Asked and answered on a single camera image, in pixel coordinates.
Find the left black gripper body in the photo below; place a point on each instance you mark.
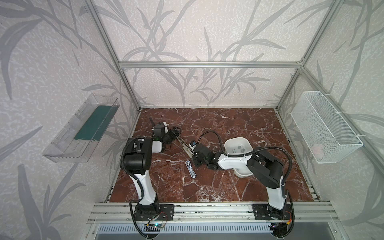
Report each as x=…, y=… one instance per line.
x=170, y=135

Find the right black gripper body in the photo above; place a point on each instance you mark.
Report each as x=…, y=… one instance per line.
x=195, y=150

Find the blue mini stapler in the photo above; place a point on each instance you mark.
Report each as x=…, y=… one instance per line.
x=190, y=169

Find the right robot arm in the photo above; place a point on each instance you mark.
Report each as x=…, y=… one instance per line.
x=247, y=161

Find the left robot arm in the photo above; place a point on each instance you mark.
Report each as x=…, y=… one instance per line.
x=136, y=159

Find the white plastic tray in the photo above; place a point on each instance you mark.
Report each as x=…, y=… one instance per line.
x=239, y=165

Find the green circuit board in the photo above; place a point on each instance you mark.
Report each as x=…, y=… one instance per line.
x=155, y=225

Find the pink object in basket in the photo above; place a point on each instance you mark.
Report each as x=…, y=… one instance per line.
x=318, y=151

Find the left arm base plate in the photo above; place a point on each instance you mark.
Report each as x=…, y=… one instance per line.
x=162, y=212

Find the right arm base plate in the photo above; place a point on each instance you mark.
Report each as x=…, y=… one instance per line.
x=267, y=213

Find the clear acrylic wall shelf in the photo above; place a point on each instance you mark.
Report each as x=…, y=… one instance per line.
x=79, y=138

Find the aluminium front rail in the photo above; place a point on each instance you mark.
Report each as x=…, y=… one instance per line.
x=225, y=212

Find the white slotted cable duct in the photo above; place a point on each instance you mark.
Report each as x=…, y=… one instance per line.
x=175, y=228

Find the white wire mesh basket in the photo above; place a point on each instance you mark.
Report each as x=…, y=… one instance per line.
x=320, y=123

